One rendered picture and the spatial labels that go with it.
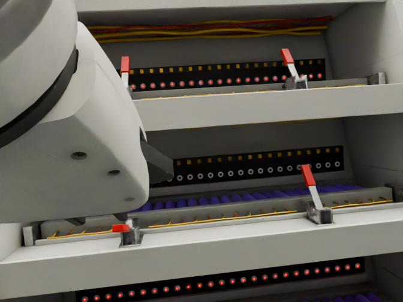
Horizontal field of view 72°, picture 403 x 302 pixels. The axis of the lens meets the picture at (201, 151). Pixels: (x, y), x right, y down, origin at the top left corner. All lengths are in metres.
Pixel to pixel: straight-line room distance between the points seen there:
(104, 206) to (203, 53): 0.55
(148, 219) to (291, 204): 0.23
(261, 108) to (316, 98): 0.09
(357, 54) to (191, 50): 0.35
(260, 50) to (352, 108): 0.30
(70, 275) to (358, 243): 0.38
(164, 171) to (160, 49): 0.52
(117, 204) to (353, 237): 0.35
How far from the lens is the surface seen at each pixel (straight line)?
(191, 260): 0.38
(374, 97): 0.50
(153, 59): 0.66
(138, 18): 0.61
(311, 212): 0.44
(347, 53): 0.69
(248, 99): 0.42
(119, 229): 0.32
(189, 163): 0.54
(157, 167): 0.17
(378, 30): 0.62
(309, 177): 0.45
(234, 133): 0.60
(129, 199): 0.16
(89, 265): 0.40
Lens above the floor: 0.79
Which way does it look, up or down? 12 degrees up
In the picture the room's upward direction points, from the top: 6 degrees counter-clockwise
